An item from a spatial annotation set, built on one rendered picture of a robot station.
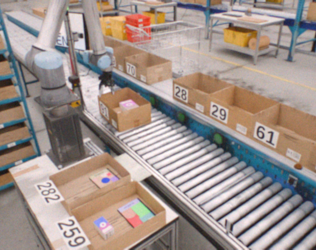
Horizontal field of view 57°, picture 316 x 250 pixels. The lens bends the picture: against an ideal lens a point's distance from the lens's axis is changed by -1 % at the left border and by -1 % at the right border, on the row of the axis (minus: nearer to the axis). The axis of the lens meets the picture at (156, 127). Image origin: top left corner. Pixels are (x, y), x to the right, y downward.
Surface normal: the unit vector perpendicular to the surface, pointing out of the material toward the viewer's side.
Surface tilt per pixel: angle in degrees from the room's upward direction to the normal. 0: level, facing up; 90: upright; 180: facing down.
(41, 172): 0
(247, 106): 89
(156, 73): 91
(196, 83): 90
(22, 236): 0
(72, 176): 89
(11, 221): 0
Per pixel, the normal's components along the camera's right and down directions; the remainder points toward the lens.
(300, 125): -0.81, 0.31
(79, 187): -0.05, -0.87
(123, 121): 0.52, 0.43
